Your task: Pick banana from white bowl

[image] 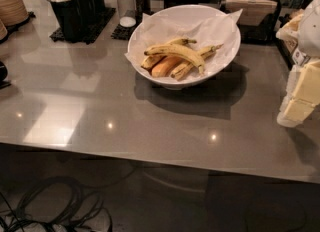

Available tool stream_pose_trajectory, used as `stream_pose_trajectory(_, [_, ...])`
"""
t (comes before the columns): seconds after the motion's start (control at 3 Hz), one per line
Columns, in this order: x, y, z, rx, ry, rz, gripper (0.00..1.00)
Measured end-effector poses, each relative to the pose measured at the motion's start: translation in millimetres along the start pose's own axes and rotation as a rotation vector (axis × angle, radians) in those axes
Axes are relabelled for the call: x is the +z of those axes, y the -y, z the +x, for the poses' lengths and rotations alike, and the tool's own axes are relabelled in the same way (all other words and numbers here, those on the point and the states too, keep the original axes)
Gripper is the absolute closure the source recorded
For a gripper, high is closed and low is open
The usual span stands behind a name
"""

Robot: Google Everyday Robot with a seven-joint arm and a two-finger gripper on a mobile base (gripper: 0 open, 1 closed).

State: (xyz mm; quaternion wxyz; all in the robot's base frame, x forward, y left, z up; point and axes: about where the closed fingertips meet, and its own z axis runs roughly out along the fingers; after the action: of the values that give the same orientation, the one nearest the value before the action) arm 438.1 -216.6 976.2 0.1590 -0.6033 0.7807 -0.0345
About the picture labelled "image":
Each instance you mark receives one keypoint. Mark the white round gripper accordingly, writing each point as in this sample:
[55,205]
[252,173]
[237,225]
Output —
[310,31]

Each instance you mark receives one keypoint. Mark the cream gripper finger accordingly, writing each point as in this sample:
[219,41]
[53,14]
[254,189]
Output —
[293,112]

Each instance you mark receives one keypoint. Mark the yellow banana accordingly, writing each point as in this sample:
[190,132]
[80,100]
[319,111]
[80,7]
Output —
[151,61]
[179,51]

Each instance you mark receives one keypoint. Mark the white paper bowl liner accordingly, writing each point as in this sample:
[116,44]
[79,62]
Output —
[213,29]

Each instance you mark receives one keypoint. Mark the right spotted banana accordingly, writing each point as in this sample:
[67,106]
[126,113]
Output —
[181,71]

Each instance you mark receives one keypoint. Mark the white ceramic bowl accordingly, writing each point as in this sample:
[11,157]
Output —
[186,12]

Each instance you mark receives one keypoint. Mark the orange-toned banana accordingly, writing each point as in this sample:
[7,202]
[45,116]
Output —
[163,68]

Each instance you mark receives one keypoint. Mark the black snack display rack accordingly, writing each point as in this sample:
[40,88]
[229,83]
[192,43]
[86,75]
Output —
[287,35]

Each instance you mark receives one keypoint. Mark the small black shaker mat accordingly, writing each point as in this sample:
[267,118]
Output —
[122,33]

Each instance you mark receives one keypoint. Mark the glass salt shaker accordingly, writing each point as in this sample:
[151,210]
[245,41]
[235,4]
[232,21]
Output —
[126,4]

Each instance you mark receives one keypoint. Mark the front black cutlery holder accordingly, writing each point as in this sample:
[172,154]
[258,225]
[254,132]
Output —
[68,15]

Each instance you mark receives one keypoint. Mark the dark object at left edge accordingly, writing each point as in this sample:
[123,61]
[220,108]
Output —
[3,76]

